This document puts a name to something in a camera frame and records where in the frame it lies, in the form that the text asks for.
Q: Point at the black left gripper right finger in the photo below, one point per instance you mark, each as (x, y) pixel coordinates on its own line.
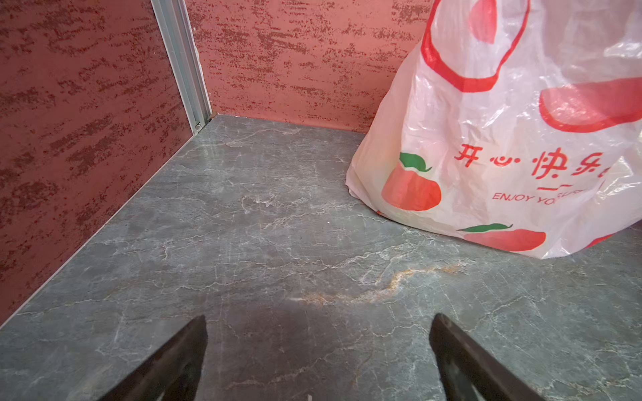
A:
(468, 371)

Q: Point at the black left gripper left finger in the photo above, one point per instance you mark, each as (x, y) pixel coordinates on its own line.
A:
(173, 372)

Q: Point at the pink printed plastic bag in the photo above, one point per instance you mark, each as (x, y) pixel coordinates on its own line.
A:
(515, 125)

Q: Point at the aluminium corner post left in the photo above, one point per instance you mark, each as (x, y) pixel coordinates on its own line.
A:
(177, 34)

